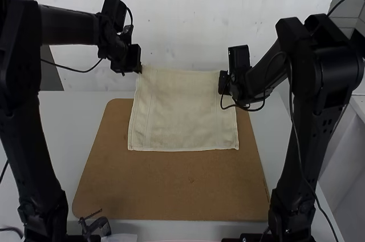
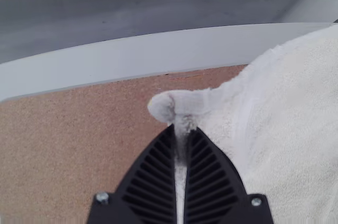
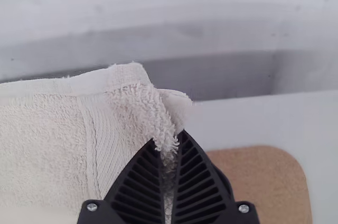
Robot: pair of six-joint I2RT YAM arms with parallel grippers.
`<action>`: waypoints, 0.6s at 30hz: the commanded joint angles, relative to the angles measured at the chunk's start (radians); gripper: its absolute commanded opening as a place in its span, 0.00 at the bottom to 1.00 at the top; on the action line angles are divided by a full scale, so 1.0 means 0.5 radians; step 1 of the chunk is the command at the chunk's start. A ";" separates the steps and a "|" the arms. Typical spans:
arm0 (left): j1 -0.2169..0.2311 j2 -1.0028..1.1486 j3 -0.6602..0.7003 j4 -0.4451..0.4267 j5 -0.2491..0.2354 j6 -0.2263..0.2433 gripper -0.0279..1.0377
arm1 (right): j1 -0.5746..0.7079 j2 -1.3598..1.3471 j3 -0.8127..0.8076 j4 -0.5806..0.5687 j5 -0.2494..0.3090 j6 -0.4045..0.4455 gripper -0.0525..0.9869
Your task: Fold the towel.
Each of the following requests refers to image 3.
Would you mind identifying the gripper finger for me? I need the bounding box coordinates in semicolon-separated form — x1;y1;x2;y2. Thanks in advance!
77;138;166;224
168;129;261;224

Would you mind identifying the pale towel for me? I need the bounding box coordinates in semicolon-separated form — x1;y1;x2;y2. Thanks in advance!
0;61;195;224

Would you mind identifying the cork mat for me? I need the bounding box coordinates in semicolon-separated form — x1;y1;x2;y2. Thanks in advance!
205;144;314;224

